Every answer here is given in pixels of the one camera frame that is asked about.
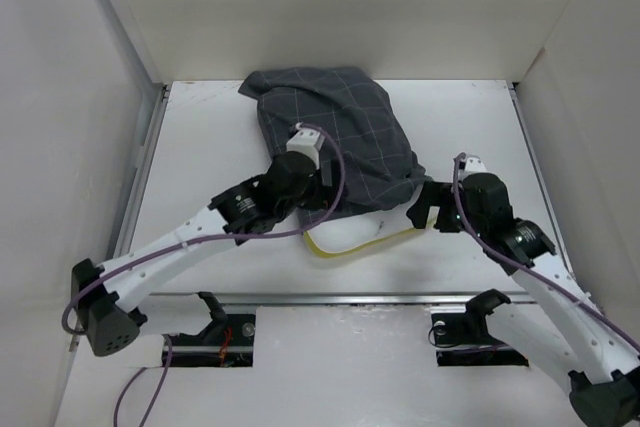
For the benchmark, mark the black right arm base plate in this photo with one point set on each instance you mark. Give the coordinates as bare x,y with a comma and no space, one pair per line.
462,340

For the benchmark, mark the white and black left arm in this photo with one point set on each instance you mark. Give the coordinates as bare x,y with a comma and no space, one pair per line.
109,299

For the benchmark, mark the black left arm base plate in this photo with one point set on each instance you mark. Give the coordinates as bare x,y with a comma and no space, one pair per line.
225,340

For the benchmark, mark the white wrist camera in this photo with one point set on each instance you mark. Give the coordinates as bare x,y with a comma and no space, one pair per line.
468,164
308,142

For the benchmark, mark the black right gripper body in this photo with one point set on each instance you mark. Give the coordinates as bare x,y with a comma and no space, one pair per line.
438,193

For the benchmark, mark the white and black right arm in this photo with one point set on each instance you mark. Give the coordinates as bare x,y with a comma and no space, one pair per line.
594,362

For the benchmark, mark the dark grey checked pillowcase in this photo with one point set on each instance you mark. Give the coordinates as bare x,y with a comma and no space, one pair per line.
382,170

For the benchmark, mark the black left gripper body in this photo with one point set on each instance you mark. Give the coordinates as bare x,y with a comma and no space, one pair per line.
316,196

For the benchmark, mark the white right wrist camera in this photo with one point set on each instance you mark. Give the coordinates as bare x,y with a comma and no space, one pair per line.
468,164

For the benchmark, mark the white pillow with yellow edge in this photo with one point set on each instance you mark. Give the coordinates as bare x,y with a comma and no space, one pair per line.
344,236

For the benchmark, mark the aluminium front table rail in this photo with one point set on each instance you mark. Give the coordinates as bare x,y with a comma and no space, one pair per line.
343,299

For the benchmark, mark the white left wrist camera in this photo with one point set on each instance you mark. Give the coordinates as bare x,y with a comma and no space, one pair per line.
308,142

